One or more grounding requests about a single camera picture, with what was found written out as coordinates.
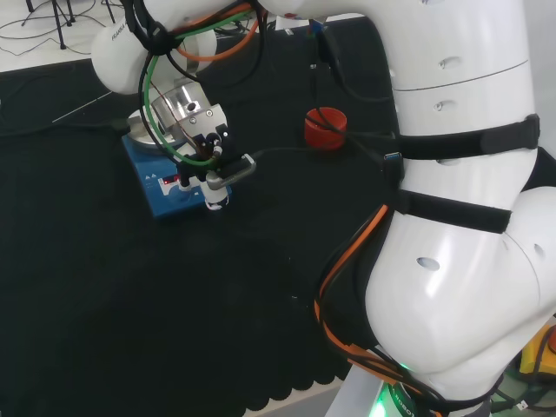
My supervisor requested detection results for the green cable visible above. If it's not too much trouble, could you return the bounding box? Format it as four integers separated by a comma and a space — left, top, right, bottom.
137, 8, 257, 169

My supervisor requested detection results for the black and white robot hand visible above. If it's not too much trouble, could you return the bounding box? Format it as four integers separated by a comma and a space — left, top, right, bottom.
202, 190, 231, 213

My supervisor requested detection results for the orange cable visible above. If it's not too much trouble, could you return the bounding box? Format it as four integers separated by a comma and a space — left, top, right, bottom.
175, 3, 412, 387

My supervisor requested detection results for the black tripod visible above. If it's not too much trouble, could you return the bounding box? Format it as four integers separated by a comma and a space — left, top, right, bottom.
21, 0, 118, 51

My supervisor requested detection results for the black bench cloth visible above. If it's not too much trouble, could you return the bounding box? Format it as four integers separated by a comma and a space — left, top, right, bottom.
0, 12, 405, 417

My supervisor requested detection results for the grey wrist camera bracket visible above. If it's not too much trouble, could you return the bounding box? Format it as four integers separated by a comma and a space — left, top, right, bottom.
177, 103, 257, 191

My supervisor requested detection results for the heater with blue base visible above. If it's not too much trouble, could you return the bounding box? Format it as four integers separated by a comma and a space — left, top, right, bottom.
120, 108, 235, 222

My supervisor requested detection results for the thin glass rod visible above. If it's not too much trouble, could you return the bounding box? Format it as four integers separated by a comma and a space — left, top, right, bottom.
51, 92, 112, 124

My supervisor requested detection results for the red plastic cup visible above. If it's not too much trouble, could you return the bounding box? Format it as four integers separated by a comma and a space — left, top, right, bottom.
303, 107, 348, 152

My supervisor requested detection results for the yellow stop button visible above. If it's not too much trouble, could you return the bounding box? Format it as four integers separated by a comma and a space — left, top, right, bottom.
519, 323, 556, 374

